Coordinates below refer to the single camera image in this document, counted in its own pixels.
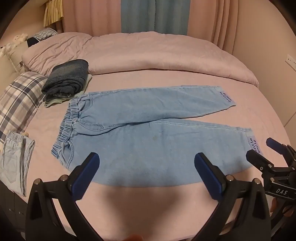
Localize folded dark denim jeans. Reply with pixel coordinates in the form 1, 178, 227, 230
42, 59, 89, 98

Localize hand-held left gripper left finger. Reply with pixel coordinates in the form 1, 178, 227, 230
25, 152, 102, 241

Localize folded pale blue pants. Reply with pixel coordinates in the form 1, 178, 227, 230
0, 132, 36, 197

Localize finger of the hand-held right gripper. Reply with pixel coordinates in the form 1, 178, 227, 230
266, 137, 296, 163
246, 150, 275, 177

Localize pink curtain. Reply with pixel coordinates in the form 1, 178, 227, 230
187, 0, 255, 54
62, 0, 123, 39

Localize bed with pink sheet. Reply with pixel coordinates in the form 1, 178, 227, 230
0, 67, 296, 241

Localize pink duvet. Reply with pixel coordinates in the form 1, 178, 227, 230
83, 31, 259, 88

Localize light blue denim pants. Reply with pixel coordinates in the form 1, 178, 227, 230
51, 86, 264, 188

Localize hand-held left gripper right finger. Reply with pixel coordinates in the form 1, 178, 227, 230
194, 152, 272, 241

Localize blue curtain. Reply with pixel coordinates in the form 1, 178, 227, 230
120, 0, 189, 35

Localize blue checked cloth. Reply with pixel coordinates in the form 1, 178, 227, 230
31, 28, 59, 42

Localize folded pale green cloth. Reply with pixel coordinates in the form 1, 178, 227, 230
44, 74, 93, 108

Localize yellow pleated cloth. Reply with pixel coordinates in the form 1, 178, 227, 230
44, 0, 64, 28

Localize cream headboard cushion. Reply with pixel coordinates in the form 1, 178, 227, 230
0, 42, 28, 75

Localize plaid pillow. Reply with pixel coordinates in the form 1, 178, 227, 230
0, 71, 48, 144

